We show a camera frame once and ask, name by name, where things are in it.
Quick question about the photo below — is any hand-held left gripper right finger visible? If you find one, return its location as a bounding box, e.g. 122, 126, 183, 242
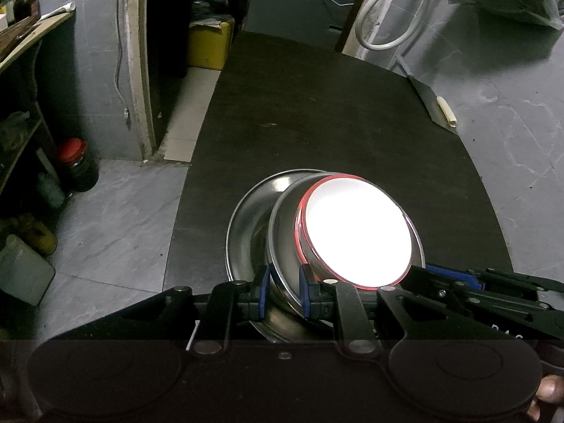
299, 264, 417, 358

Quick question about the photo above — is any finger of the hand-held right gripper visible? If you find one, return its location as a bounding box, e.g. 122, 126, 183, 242
407, 263, 485, 305

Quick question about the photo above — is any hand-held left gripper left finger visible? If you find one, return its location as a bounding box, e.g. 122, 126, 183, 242
55, 265, 271, 357

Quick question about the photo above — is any steel plate with sticker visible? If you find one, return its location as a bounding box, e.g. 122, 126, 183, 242
225, 168, 336, 344

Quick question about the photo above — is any stainless steel bowl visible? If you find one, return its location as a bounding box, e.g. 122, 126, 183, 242
266, 172, 426, 320

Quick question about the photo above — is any white ceramic bowl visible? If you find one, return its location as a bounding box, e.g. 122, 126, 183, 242
304, 175, 413, 289
294, 174, 416, 292

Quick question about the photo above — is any person's right hand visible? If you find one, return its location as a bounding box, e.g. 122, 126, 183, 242
526, 374, 564, 423

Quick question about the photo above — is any dark jar with red lid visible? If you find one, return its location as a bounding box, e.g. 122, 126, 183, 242
57, 138, 100, 193

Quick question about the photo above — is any yellow bottle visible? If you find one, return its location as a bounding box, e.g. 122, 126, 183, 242
15, 214, 59, 255

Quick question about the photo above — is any green bottle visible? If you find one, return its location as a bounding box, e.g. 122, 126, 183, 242
36, 172, 67, 210

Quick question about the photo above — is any white plastic jug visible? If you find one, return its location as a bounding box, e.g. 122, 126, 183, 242
0, 233, 56, 307

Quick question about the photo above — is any yellow box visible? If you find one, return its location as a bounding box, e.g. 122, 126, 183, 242
187, 15, 234, 71

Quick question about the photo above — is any black cabinet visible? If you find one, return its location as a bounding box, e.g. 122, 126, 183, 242
242, 0, 368, 49

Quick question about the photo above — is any wooden counter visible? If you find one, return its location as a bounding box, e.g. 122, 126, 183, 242
0, 9, 75, 73

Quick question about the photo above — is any rolled white paper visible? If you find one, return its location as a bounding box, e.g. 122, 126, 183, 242
41, 2, 76, 20

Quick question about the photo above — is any cleaver with pale handle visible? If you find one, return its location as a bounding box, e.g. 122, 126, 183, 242
394, 57, 460, 129

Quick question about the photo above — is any pale door frame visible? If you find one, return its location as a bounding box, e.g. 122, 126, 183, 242
124, 0, 160, 161

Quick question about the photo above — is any white hose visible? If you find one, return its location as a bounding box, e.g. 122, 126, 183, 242
355, 0, 441, 51

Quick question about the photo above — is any grey wall cable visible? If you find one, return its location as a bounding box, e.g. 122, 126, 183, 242
112, 0, 132, 130

